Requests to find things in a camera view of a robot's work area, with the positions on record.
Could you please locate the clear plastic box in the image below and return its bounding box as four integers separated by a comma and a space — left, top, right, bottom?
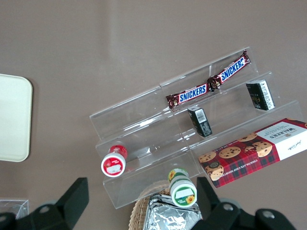
0, 198, 30, 220

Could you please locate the foil wrapped sandwich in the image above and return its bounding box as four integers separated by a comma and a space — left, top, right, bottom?
143, 194, 203, 230

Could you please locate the cream plastic tray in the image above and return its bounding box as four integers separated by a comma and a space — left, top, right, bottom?
0, 73, 33, 162

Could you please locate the Snickers chocolate bar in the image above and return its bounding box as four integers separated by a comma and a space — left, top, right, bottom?
207, 49, 251, 90
165, 83, 212, 108

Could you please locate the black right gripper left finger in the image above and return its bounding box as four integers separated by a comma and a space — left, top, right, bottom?
0, 177, 90, 230

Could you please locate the Walkers chocolate chip shortbread box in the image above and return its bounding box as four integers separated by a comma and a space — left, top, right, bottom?
198, 117, 307, 189

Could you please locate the red lidded yogurt cup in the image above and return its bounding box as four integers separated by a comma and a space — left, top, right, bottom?
100, 145, 128, 178

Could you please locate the green lidded sunflower cup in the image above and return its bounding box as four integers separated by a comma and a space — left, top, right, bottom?
167, 168, 198, 207

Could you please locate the black box with white side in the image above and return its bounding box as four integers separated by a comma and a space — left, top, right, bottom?
246, 79, 276, 111

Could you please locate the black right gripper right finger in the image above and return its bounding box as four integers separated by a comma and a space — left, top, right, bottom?
189, 176, 296, 230

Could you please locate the clear acrylic tiered display stand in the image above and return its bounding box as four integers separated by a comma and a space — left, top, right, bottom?
89, 46, 303, 210

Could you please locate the small black box with barcode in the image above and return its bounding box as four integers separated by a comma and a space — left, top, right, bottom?
187, 106, 213, 138

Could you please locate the woven wicker basket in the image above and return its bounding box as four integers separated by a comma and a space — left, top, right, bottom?
128, 187, 171, 230

